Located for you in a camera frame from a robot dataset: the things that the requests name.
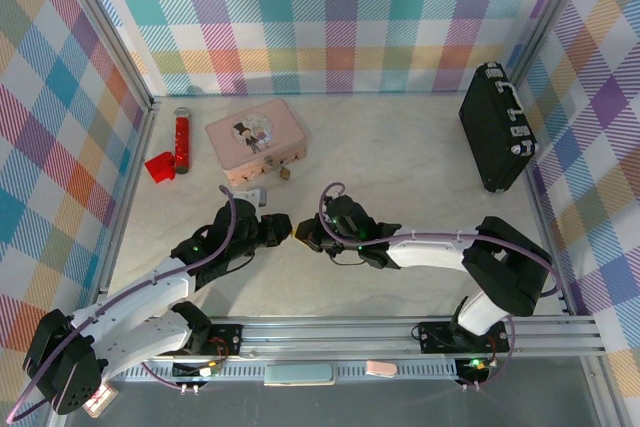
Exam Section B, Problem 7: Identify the red glitter tube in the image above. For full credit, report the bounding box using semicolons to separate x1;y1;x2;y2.
172;106;194;176

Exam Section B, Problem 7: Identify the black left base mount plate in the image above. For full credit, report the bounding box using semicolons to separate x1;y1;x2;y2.
205;323;244;359

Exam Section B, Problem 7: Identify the pink small eraser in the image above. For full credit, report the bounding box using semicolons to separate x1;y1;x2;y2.
365;359;399;378

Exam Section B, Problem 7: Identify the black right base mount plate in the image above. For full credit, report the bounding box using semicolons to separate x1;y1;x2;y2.
415;319;507;355

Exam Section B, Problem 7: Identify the red white playing card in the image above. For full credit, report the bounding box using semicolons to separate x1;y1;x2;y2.
83;382;120;419

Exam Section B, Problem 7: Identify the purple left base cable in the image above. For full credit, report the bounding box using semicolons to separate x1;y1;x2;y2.
138;359;201;394

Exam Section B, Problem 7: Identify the aluminium frame rail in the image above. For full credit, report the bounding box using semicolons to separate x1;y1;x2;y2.
99;314;609;391

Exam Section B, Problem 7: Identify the base circuit board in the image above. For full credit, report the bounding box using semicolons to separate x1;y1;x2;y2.
171;360;222;380
456;356;494;381

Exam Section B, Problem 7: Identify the black briefcase with silver fittings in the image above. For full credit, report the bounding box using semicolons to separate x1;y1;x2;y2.
458;61;541;195

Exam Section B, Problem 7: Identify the left base circuit board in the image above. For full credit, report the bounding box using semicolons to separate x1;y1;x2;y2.
171;360;222;380

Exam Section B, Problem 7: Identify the right base circuit board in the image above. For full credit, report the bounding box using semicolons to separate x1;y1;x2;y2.
456;356;494;381

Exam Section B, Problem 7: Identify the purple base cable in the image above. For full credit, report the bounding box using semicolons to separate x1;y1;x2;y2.
138;359;201;394
459;315;517;392

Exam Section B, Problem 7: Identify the aluminium frame post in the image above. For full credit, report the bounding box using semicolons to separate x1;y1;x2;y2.
52;0;162;116
504;0;599;93

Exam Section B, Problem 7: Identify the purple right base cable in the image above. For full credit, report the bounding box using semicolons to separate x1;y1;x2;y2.
459;315;517;392

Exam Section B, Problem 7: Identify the pink tin box with cartoon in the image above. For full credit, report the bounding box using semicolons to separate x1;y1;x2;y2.
204;98;309;186

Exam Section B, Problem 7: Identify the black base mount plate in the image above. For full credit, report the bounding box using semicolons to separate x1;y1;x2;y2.
415;319;507;355
205;323;244;359

